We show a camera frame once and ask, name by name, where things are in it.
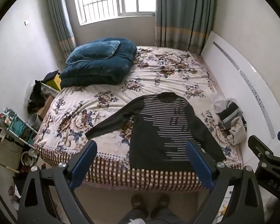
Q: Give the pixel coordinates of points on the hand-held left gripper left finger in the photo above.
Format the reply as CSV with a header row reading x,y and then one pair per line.
x,y
83,162

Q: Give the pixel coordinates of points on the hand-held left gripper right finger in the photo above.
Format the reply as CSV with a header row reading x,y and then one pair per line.
x,y
198,165

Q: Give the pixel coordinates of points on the dark cap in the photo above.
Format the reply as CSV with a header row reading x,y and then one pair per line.
x,y
50,75

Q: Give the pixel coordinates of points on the white cloth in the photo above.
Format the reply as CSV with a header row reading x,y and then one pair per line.
x,y
220,103

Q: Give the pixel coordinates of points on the person's left shoe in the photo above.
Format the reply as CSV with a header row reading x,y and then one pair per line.
x,y
138,203

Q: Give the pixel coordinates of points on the yellow box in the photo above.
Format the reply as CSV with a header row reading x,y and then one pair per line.
x,y
54,82

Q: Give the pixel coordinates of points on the folded blue quilt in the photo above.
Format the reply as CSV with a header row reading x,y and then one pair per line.
x,y
95,74

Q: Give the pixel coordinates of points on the beige cloth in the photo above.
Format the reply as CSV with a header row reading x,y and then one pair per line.
x,y
238,130

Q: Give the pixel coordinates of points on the blue pillow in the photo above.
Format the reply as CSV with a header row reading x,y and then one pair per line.
x,y
91,51

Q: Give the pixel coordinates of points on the person's right shoe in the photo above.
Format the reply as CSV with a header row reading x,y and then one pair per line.
x,y
160,204

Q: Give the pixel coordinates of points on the white headboard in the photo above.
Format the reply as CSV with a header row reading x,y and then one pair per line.
x,y
235,74

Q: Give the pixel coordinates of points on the grey bucket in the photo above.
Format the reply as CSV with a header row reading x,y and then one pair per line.
x,y
35,121

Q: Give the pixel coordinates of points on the bed with floral sheet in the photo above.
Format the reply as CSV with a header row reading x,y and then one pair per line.
x,y
102,112

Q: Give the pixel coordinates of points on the grey-blue curtain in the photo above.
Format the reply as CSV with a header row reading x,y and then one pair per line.
x,y
58,23
182,16

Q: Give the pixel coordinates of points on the cardboard box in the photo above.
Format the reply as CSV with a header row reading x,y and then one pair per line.
x,y
46,107

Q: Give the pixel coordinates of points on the teal storage rack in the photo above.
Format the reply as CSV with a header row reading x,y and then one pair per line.
x,y
18,126

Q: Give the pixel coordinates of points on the person's shoe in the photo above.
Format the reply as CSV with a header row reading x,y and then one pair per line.
x,y
160,204
138,203

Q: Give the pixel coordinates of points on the black clothes heap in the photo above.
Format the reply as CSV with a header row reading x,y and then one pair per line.
x,y
36,98

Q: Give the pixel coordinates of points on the wooden stick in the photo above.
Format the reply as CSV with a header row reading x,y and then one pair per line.
x,y
7,167

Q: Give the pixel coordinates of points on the dark striped sweater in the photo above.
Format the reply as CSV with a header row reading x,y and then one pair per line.
x,y
154,144

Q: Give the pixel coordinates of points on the grey striped garment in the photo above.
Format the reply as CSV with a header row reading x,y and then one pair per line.
x,y
231,113

